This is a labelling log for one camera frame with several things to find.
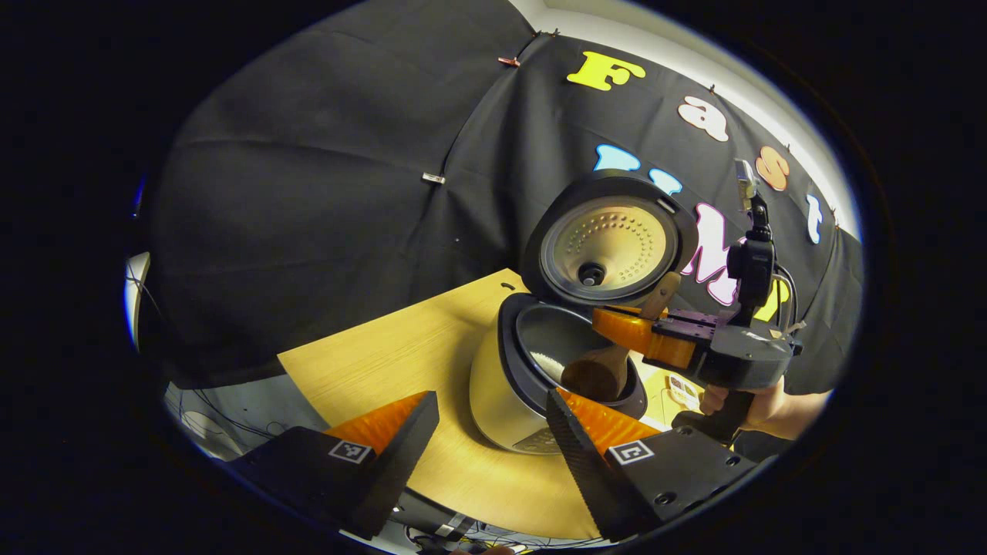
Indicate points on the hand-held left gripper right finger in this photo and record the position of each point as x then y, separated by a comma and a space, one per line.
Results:
586, 470

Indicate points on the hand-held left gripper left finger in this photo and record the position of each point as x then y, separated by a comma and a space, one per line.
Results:
397, 470

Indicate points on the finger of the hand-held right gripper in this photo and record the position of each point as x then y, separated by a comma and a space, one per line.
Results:
694, 320
640, 335

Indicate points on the wooden spoon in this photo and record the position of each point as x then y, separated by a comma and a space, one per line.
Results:
594, 378

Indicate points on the dark lidded rice cooker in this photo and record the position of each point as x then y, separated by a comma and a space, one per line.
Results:
501, 393

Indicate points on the white divided bean dish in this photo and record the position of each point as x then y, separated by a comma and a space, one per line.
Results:
682, 391

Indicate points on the black backdrop cloth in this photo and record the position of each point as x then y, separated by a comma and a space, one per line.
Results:
308, 231

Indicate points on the metal clip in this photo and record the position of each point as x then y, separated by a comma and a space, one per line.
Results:
434, 179

